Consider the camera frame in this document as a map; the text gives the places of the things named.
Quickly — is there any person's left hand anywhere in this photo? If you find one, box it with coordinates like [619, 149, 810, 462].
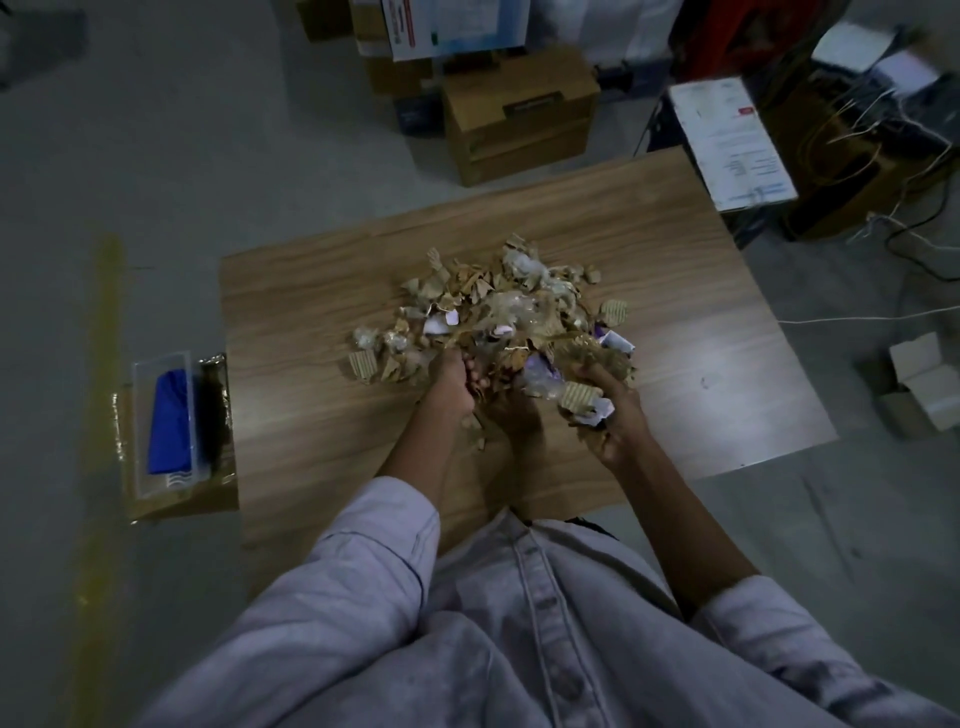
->
[419, 348, 496, 429]

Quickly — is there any person's right hand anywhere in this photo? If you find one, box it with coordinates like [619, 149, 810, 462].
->
[569, 363, 655, 475]

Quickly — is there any pile of cardboard paper scraps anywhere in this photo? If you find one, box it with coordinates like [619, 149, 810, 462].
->
[346, 232, 639, 453]

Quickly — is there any person's left forearm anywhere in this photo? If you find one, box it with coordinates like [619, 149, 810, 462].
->
[374, 404, 481, 520]

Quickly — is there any person's right forearm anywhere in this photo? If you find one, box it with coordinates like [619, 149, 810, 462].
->
[611, 442, 763, 622]

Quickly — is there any wooden table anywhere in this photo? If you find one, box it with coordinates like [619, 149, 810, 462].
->
[218, 146, 839, 601]

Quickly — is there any light denim shirt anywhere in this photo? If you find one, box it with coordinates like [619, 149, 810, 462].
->
[138, 476, 960, 728]

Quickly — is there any taped brown cardboard box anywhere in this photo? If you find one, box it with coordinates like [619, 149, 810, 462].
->
[112, 352, 241, 524]

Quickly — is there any dark blue small box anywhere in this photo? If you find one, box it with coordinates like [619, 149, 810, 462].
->
[395, 93, 445, 138]

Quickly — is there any blue cloth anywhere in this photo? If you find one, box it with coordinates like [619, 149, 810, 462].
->
[147, 368, 198, 476]

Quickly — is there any clear plastic box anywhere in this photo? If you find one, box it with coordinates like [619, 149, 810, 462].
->
[131, 348, 215, 502]

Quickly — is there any black box with white label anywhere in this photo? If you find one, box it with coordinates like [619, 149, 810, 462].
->
[644, 74, 800, 249]

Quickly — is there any small open white carton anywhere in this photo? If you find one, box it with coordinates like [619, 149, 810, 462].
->
[873, 331, 960, 442]

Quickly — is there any small brown cardboard box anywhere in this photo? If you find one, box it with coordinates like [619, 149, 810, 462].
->
[350, 0, 435, 99]

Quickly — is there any large brown cardboard box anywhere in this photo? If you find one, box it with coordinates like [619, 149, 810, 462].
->
[764, 67, 960, 243]

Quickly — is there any white blue printed box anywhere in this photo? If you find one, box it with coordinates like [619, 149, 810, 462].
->
[380, 0, 531, 63]

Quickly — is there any white wrapped package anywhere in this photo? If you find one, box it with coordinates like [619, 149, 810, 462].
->
[530, 0, 684, 67]

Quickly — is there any red plastic item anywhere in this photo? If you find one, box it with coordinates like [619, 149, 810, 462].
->
[671, 0, 834, 82]

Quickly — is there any black electronic device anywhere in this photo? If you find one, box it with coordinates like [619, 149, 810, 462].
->
[809, 63, 958, 155]

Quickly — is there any white cable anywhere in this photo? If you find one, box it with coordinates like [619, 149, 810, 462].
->
[776, 303, 960, 327]

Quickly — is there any brown cardboard box with handle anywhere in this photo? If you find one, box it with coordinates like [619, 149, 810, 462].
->
[440, 48, 603, 189]

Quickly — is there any black cable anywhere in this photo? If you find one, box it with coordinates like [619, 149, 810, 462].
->
[883, 168, 960, 283]

